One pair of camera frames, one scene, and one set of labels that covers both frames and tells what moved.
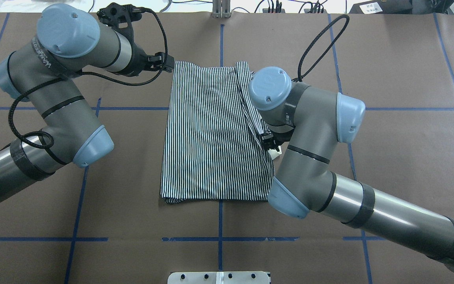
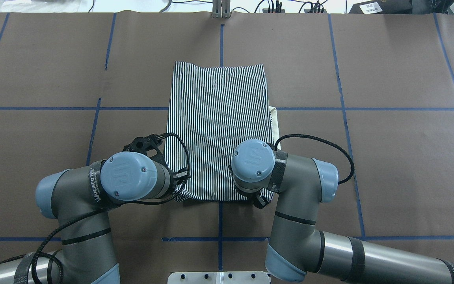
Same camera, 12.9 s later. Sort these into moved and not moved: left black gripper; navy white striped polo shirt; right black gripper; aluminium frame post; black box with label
Moved: right black gripper; left black gripper
Not moved: navy white striped polo shirt; aluminium frame post; black box with label
